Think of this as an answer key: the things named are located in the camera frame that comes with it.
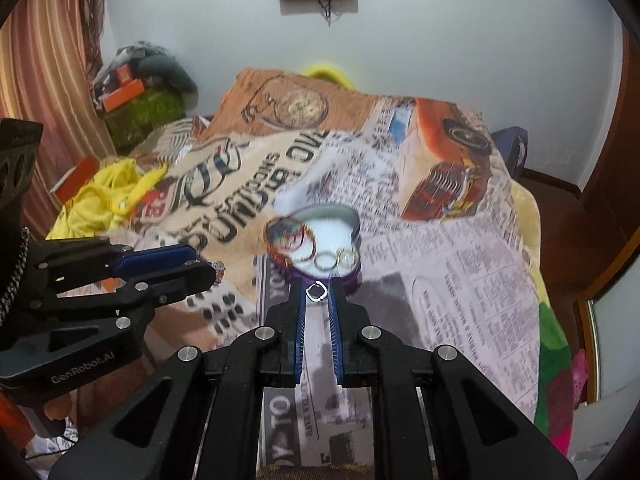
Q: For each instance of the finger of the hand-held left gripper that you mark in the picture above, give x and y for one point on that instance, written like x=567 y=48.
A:
x=150 y=259
x=175 y=280

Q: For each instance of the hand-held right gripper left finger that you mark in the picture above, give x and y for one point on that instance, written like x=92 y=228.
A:
x=300 y=330

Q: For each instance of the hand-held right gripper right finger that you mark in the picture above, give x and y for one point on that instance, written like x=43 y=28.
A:
x=336 y=340

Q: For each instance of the purple heart-shaped tin box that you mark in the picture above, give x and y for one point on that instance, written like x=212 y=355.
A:
x=330 y=232

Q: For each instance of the yellow garment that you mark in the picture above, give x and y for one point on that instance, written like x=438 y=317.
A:
x=100 y=200

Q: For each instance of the red box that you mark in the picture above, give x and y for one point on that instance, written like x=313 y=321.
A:
x=75 y=180

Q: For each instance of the striped bed sheet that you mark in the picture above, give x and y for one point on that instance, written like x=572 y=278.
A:
x=172 y=135

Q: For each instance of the green patterned bag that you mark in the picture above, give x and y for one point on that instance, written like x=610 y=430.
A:
x=145 y=115

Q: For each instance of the orange box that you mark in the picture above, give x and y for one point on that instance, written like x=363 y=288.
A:
x=122 y=96

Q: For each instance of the grey plush pillow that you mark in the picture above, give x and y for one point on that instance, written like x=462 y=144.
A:
x=172 y=72

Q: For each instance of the pile of clothes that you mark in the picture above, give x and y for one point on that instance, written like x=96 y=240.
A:
x=130 y=60

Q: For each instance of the striped brown curtain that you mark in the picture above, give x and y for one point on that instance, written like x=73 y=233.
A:
x=50 y=85

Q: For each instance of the yellow fleece bed sheet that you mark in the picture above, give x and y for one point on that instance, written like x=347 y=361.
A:
x=527 y=240

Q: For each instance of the green and pink cloth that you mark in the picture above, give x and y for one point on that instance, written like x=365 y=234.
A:
x=557 y=375

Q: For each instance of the yellow pillow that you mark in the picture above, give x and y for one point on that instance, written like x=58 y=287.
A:
x=330 y=75

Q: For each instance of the dark blue bag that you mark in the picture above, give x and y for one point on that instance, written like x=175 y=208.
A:
x=510 y=150

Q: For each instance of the brown wooden door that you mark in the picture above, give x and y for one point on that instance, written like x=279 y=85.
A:
x=612 y=185

